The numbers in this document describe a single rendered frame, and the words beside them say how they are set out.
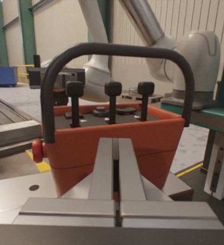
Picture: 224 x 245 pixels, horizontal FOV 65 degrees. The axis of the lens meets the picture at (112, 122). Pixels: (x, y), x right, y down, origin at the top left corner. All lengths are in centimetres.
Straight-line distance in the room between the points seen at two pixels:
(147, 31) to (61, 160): 74
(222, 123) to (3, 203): 60
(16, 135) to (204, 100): 120
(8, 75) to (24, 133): 837
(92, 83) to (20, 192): 42
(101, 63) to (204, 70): 36
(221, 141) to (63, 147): 78
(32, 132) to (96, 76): 94
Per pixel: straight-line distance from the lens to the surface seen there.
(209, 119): 68
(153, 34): 87
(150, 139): 24
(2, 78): 978
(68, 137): 19
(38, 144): 26
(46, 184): 33
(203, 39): 74
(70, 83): 23
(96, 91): 63
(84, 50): 19
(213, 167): 95
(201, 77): 72
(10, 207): 31
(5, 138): 141
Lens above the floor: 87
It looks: 16 degrees down
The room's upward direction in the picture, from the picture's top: 2 degrees clockwise
